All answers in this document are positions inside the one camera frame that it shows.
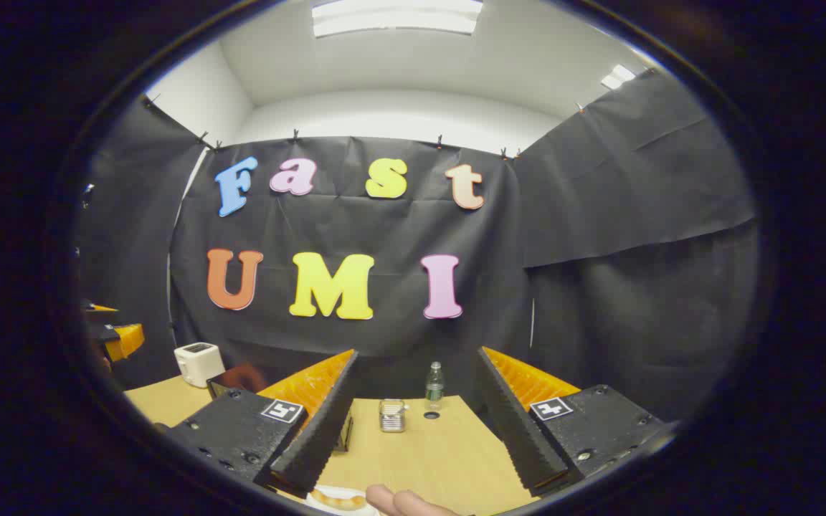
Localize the golden bread roll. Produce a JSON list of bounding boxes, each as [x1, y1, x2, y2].
[[310, 489, 369, 511]]

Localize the clear plastic water bottle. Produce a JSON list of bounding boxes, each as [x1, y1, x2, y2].
[[424, 361, 445, 412]]

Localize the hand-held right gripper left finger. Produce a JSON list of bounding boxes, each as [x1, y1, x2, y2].
[[162, 349, 360, 499]]

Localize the small ceiling light panel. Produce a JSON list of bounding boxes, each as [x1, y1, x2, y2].
[[601, 64, 637, 91]]

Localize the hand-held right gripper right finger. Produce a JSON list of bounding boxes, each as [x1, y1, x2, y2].
[[474, 346, 675, 497]]

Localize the white plate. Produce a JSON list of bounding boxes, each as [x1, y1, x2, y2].
[[305, 485, 385, 514]]

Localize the black backdrop cloth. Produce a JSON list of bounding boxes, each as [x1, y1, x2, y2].
[[76, 68, 758, 424]]

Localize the long ceiling light panel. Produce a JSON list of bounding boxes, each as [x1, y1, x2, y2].
[[311, 0, 485, 38]]

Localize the white toaster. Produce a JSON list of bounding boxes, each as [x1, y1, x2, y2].
[[174, 342, 226, 388]]

